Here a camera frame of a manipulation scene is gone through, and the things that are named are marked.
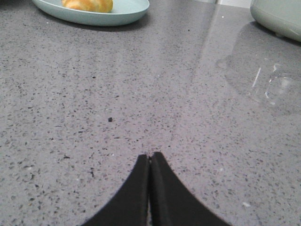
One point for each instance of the light green plate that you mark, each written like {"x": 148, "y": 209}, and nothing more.
{"x": 123, "y": 12}

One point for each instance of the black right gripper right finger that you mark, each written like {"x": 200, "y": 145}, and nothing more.
{"x": 171, "y": 203}

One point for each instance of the golden croissant bread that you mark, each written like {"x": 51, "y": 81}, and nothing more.
{"x": 101, "y": 6}

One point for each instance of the white toaster oven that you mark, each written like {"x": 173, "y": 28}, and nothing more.
{"x": 283, "y": 17}

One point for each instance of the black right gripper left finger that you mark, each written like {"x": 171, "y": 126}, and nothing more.
{"x": 129, "y": 206}

